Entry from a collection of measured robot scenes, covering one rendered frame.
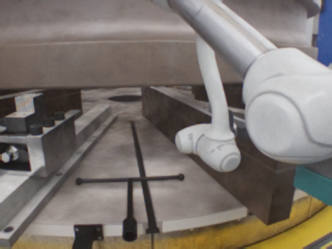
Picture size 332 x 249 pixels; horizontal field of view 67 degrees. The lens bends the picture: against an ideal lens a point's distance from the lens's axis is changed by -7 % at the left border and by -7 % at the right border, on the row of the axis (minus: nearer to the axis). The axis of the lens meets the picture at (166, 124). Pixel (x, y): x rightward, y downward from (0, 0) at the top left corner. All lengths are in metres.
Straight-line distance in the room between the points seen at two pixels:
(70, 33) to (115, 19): 0.29
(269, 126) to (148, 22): 1.39
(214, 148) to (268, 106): 0.48
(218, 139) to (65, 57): 1.06
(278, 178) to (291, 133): 0.81
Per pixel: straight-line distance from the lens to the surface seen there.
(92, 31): 1.73
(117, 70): 1.59
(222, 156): 0.87
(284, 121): 0.42
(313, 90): 0.44
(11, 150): 1.57
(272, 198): 1.27
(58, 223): 1.37
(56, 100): 3.03
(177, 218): 1.33
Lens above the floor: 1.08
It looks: 16 degrees down
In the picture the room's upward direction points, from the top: straight up
